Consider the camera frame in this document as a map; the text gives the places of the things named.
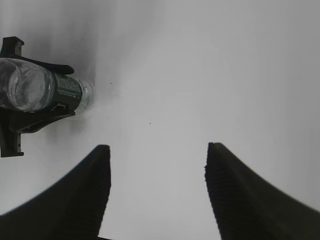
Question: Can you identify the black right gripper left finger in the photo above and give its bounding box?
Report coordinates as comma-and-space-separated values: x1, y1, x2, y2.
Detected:
0, 145, 111, 240

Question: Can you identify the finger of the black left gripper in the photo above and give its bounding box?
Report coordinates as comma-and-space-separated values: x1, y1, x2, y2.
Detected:
14, 56, 75, 75
9, 102, 76, 134

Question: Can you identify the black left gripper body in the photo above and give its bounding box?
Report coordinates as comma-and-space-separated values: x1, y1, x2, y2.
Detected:
0, 36, 24, 158

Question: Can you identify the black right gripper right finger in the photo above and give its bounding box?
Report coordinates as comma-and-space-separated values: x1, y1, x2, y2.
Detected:
204, 142, 320, 240

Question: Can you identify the clear water bottle green label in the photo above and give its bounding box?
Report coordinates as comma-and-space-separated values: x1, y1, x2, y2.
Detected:
8, 58, 94, 114

